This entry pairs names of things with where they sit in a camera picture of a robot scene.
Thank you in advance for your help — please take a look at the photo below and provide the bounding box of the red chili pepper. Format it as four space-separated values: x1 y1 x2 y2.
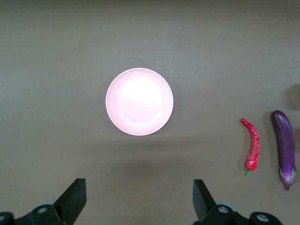
240 118 261 177

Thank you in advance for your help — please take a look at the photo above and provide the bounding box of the purple eggplant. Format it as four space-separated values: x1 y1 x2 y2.
271 110 297 192

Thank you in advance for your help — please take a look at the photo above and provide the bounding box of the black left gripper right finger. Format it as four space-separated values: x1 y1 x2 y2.
193 179 250 225

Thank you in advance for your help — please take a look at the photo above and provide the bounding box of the pink round plate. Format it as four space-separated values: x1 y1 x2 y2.
105 67 174 136

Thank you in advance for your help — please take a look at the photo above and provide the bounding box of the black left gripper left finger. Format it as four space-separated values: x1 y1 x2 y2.
14 178 87 225

